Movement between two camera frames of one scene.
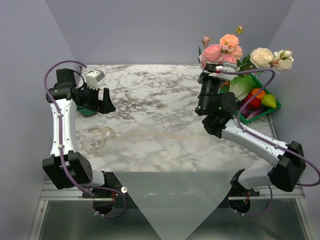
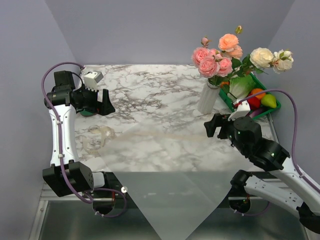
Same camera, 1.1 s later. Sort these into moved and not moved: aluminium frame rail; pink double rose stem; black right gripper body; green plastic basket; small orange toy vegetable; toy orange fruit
Moved: pink double rose stem; black right gripper body
Not moved: toy orange fruit; small orange toy vegetable; aluminium frame rail; green plastic basket
